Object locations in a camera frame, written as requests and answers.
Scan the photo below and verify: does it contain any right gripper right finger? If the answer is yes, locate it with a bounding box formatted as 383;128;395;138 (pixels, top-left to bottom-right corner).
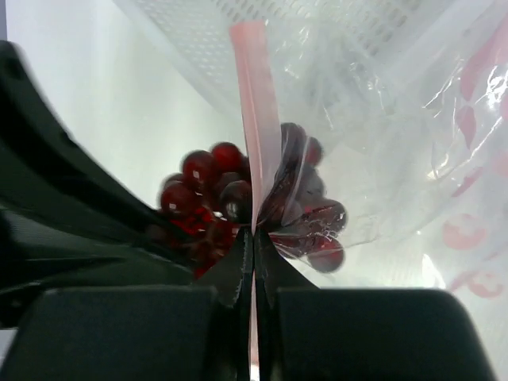
253;231;495;380

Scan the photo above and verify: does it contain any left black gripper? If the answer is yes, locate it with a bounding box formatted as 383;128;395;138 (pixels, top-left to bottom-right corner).
1;41;192;328

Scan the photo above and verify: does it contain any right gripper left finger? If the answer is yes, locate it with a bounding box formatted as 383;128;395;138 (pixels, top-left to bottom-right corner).
1;229;253;380

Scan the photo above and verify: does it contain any red grape bunch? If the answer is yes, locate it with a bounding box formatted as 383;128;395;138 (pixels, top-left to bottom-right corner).
148;122;348;278

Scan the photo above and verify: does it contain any clear zip top bag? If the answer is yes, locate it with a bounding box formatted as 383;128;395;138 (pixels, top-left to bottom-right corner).
229;1;507;298

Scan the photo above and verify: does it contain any white plastic basket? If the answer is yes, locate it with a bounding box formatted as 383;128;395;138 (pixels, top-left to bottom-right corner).
117;1;491;117

